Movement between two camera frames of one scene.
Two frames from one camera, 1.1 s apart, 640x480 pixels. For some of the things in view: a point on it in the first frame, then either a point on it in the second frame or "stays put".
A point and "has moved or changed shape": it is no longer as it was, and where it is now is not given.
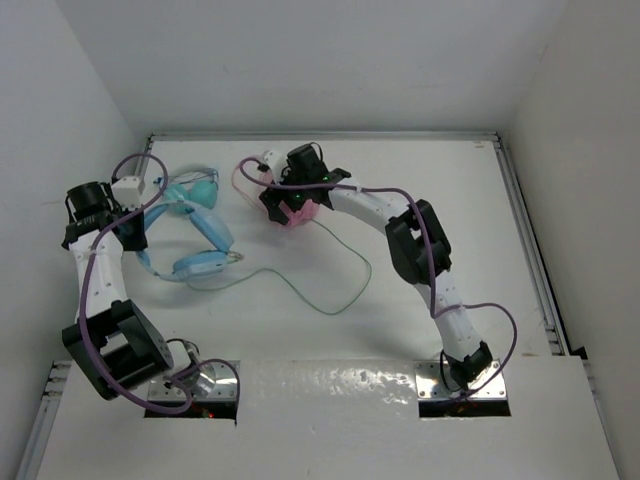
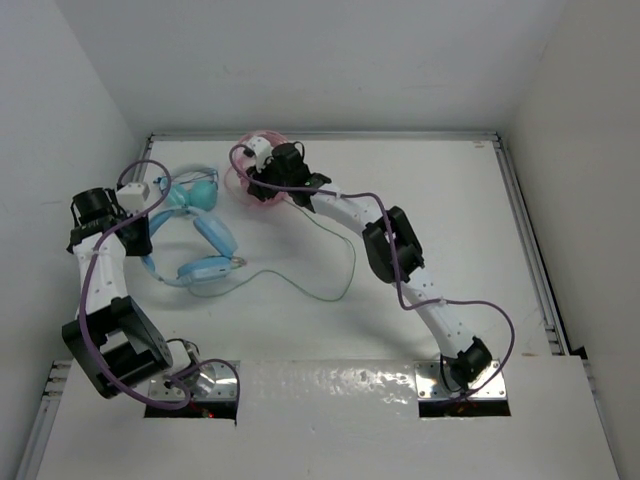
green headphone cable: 285,282 -> 289,280
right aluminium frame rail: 543,289 stays put
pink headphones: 249,173 has moved or changed shape
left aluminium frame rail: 142,164 stays put
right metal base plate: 430,384 stays put
